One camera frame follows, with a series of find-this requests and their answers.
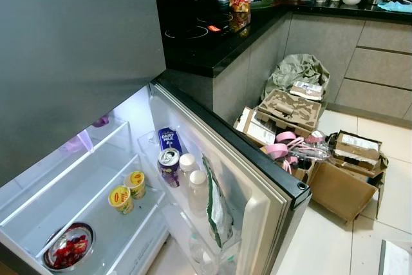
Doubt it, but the steel fridge freezer door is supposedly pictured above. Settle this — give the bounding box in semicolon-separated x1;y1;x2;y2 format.
0;0;167;189

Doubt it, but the labelled pulp tray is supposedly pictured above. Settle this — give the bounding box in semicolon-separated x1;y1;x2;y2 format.
330;130;384;166

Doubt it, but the open brown cardboard box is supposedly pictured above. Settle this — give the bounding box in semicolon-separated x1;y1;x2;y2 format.
308;130;389;225

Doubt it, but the white-labelled flat box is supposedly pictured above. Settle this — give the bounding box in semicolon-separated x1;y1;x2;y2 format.
290;81;325;101

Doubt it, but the grey kitchen cabinet black countertop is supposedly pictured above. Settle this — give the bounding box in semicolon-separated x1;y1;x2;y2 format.
151;0;412;122

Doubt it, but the teal cloth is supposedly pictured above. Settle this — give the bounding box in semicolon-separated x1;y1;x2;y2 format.
376;1;412;14

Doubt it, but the brown moulded pulp tray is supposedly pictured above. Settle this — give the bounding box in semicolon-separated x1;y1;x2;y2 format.
256;88;323;136

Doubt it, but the olive crumpled bag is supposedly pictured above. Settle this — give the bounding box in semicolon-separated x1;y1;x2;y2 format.
264;53;331;103

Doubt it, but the white flat mop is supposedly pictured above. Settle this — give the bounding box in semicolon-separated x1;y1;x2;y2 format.
378;239;412;275

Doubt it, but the green stock pouch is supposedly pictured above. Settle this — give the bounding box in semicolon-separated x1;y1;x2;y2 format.
201;154;234;250

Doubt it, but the white-capped clear bottle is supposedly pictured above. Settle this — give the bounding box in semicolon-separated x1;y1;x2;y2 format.
187;169;211;219
178;153;200;187

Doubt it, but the black induction hob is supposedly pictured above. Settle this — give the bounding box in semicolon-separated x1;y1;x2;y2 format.
161;1;265;47

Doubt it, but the purple chocolate bar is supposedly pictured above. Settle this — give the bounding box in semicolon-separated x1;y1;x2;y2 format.
158;127;183;158

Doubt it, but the purple drink can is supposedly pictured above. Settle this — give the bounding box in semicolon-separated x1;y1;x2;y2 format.
157;148;183;189

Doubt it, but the steel bowl of berries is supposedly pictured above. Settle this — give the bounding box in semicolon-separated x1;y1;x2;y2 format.
42;222;96;272

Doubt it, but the pink strap bundle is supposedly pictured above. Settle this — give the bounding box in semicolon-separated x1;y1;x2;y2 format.
263;130;330;174

